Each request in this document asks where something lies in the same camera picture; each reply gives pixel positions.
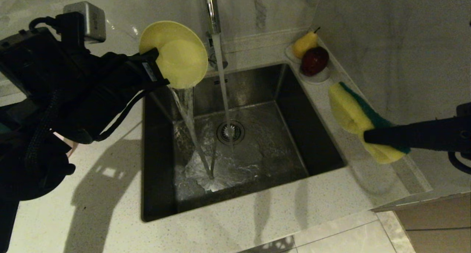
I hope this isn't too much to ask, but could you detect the small white dish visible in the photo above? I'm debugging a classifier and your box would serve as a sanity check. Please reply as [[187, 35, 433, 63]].
[[284, 44, 303, 64], [298, 67, 330, 85]]

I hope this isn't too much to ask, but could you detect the pink plastic bowl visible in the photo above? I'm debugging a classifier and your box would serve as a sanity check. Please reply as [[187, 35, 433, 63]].
[[54, 132, 79, 158]]

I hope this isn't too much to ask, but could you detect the dark red apple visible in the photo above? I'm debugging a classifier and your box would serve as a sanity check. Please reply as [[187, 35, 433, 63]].
[[300, 46, 329, 77]]

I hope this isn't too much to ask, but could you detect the yellow plastic bowl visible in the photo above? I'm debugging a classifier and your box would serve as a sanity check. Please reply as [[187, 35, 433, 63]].
[[139, 21, 209, 90]]

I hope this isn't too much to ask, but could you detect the chrome faucet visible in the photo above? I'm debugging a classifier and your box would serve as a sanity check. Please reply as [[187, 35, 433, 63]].
[[202, 0, 229, 70]]

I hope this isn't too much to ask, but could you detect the green and yellow sponge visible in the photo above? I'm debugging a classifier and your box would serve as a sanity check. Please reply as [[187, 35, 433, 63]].
[[328, 82, 411, 164]]

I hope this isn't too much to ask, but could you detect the round metal drain strainer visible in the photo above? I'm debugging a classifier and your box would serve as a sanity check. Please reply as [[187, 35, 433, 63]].
[[216, 121, 245, 146]]

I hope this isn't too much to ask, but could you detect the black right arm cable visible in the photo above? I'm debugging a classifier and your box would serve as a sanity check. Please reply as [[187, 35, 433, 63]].
[[448, 151, 471, 175]]

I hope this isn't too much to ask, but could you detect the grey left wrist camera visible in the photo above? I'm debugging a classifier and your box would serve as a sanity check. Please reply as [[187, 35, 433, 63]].
[[63, 1, 107, 44]]

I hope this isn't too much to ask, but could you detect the stainless steel sink basin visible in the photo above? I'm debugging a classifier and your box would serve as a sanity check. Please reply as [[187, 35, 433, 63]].
[[141, 64, 347, 223]]

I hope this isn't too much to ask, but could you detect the yellow pear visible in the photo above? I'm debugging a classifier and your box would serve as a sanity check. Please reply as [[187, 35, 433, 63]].
[[293, 27, 320, 59]]

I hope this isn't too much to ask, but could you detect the light wood cabinet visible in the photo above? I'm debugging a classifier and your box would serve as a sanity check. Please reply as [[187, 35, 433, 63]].
[[394, 196, 471, 253]]

